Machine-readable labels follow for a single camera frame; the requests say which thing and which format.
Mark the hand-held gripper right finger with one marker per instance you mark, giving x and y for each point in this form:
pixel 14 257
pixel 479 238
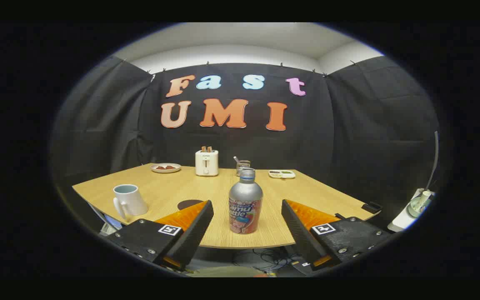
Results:
pixel 302 237

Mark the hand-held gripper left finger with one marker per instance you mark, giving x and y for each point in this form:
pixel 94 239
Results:
pixel 192 233

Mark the dark round coaster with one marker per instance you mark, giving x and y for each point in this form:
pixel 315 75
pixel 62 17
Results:
pixel 188 204

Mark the silver juice bottle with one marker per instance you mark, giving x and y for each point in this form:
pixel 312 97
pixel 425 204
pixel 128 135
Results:
pixel 245 196

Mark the white cup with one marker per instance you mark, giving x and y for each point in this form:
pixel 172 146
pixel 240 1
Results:
pixel 131 202

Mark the wooden table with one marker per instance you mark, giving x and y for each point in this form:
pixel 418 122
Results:
pixel 173 187

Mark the beige cloth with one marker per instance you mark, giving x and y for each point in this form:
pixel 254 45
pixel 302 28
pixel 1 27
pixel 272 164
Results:
pixel 223 272

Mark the white divided dish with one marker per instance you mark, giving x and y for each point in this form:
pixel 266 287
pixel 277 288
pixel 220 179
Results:
pixel 282 174

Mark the white round plate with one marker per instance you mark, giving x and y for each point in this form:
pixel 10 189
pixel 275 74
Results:
pixel 166 170

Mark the white toaster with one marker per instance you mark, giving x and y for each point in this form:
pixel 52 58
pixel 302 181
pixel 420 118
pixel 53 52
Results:
pixel 206 164

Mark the brown snack pieces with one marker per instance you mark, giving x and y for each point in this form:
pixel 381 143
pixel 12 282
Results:
pixel 166 167

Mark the small black box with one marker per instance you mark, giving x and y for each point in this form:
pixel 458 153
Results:
pixel 371 207

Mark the toast slices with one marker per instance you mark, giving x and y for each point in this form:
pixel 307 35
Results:
pixel 206 148

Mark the white tape roll holder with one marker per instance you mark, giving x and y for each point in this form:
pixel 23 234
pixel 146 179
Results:
pixel 411 210

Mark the black backdrop cloth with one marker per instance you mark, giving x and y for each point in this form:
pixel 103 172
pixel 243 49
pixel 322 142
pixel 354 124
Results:
pixel 348 125

